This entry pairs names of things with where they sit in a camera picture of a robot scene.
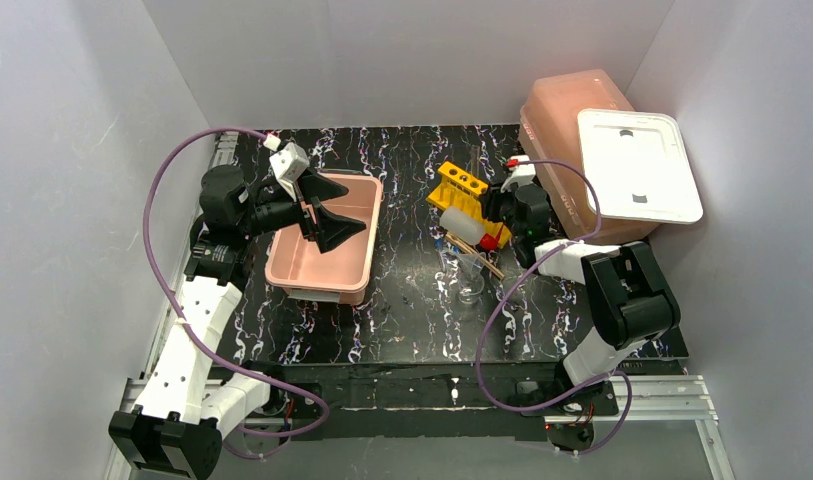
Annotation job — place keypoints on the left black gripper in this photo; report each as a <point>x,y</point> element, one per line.
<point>310,216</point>

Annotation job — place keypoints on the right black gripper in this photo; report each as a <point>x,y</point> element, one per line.
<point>497,206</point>

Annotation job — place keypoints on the white plastic bottle red cap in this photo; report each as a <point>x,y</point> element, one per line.
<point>471,231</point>

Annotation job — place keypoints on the clear glass test tube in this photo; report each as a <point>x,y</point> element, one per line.
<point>474,160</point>

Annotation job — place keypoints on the pink plastic bin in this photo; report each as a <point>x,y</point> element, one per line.
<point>342,275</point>

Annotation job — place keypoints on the clear plastic funnel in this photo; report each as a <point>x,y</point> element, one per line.
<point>467,265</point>

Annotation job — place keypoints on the blue capped small vials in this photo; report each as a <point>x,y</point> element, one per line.
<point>447,245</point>

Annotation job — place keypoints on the clear glass beaker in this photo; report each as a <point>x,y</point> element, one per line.
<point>470,290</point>

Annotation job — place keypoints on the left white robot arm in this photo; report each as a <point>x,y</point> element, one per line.
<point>194,398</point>

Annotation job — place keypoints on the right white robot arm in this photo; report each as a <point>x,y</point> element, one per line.
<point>630,300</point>

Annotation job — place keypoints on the yellow test tube rack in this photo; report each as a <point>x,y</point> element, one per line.
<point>460,189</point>

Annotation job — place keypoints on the wooden test tube clamp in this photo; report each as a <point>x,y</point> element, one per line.
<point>479,256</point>

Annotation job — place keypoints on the large pink storage box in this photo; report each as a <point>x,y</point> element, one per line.
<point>549,130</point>

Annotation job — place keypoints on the white box lid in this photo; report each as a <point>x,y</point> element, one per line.
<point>638,166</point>

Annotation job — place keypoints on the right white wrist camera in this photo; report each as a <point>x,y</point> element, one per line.
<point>521,172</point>

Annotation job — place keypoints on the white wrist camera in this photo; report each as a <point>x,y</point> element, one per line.
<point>287,165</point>
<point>521,172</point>

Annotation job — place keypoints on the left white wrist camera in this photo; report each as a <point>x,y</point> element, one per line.
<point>287,165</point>

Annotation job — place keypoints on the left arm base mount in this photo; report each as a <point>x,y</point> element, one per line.
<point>258,442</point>

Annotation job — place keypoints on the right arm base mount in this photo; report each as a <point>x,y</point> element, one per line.
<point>569,423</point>

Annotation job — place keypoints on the aluminium frame rail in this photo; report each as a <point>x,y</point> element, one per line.
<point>432,401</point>

